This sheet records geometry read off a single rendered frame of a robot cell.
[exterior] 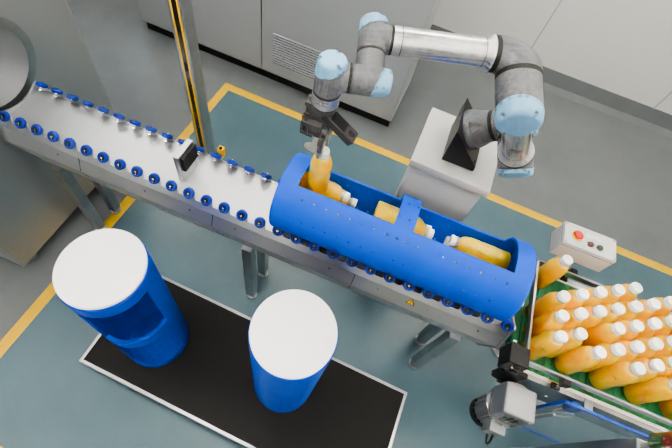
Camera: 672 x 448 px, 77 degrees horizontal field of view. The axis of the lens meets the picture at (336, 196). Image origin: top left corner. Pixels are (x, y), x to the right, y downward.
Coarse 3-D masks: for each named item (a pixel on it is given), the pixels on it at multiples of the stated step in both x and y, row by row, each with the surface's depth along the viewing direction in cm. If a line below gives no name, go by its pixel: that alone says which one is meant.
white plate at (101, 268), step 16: (80, 240) 140; (96, 240) 141; (112, 240) 141; (128, 240) 142; (64, 256) 136; (80, 256) 137; (96, 256) 138; (112, 256) 138; (128, 256) 139; (144, 256) 140; (64, 272) 134; (80, 272) 134; (96, 272) 135; (112, 272) 136; (128, 272) 136; (144, 272) 137; (64, 288) 131; (80, 288) 132; (96, 288) 132; (112, 288) 133; (128, 288) 134; (80, 304) 129; (96, 304) 130; (112, 304) 131
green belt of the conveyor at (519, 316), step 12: (552, 288) 170; (564, 288) 171; (528, 300) 166; (516, 324) 160; (516, 336) 158; (540, 360) 154; (552, 360) 154; (540, 372) 151; (588, 372) 154; (588, 384) 152; (624, 396) 151; (624, 408) 149; (648, 408) 150; (648, 420) 148
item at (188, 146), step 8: (184, 144) 161; (192, 144) 162; (176, 152) 158; (184, 152) 159; (192, 152) 162; (176, 160) 158; (184, 160) 158; (192, 160) 165; (176, 168) 163; (184, 168) 162; (192, 168) 171; (184, 176) 167
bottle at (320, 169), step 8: (312, 160) 135; (320, 160) 133; (328, 160) 134; (312, 168) 136; (320, 168) 134; (328, 168) 135; (312, 176) 139; (320, 176) 137; (328, 176) 139; (312, 184) 142; (320, 184) 141; (320, 192) 146
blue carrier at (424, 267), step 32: (288, 192) 141; (352, 192) 164; (384, 192) 159; (288, 224) 145; (320, 224) 141; (352, 224) 139; (384, 224) 138; (448, 224) 159; (352, 256) 146; (384, 256) 140; (416, 256) 137; (448, 256) 136; (512, 256) 157; (448, 288) 139; (480, 288) 136; (512, 288) 134
